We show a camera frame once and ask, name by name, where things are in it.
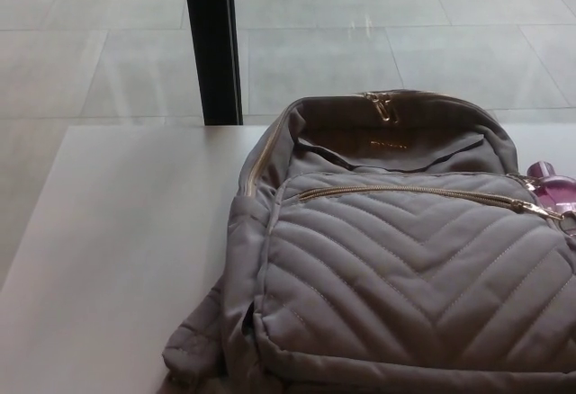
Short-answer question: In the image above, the pink transparent water bottle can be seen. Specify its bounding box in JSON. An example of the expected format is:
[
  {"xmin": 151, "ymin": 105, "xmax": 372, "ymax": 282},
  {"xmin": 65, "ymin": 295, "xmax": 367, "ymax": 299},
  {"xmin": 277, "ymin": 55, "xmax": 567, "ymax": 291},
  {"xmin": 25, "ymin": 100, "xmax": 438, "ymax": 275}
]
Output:
[{"xmin": 526, "ymin": 160, "xmax": 576, "ymax": 214}]

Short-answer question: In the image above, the grey quilted backpack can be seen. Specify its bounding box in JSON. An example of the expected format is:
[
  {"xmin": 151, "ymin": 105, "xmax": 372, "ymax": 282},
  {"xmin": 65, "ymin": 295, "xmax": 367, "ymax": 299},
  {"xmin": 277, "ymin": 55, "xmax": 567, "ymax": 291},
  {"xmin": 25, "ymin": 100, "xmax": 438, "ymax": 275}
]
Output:
[{"xmin": 160, "ymin": 88, "xmax": 576, "ymax": 394}]

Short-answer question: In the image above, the black window frame post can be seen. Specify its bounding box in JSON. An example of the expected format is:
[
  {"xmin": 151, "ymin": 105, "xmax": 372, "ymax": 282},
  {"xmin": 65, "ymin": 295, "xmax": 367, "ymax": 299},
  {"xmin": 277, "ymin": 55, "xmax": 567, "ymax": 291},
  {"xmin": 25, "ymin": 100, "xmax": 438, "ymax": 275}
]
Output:
[{"xmin": 180, "ymin": 0, "xmax": 245, "ymax": 127}]

